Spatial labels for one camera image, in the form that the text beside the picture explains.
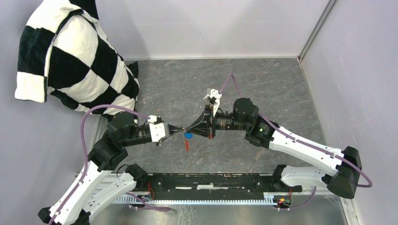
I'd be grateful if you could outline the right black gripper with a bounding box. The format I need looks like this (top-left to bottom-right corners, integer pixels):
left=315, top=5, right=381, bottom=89
left=186, top=103, right=249, bottom=140

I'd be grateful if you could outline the key with blue tag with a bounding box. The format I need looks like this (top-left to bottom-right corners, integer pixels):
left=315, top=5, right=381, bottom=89
left=184, top=132, right=193, bottom=139

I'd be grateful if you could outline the metal key holder red handle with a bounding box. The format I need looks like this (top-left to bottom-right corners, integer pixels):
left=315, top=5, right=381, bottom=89
left=184, top=128, right=190, bottom=152

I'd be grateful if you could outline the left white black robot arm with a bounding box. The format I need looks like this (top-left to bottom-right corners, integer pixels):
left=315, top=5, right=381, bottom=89
left=38, top=112, right=183, bottom=225

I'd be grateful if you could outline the black white checkered cloth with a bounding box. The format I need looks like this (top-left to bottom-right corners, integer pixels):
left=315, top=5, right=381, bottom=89
left=15, top=0, right=140, bottom=119

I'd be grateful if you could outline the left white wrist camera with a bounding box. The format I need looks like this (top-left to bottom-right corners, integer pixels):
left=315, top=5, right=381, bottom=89
left=147, top=115, right=170, bottom=143

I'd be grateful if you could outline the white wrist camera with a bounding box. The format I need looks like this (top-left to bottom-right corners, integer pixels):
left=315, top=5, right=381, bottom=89
left=203, top=88, right=222, bottom=117
left=147, top=115, right=170, bottom=143

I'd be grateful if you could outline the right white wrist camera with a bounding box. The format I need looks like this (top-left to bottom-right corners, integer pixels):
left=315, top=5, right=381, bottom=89
left=203, top=88, right=222, bottom=117

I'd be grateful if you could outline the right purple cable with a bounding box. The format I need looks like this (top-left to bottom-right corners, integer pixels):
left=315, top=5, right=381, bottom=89
left=217, top=73, right=373, bottom=212

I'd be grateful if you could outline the purple cable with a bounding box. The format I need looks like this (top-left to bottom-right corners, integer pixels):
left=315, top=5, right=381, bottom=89
left=217, top=73, right=373, bottom=212
left=48, top=104, right=173, bottom=225

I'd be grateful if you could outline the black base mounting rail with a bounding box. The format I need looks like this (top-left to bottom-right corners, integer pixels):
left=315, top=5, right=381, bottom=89
left=132, top=173, right=303, bottom=201

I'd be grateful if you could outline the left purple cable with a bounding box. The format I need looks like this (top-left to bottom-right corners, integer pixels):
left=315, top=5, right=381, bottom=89
left=48, top=104, right=173, bottom=225

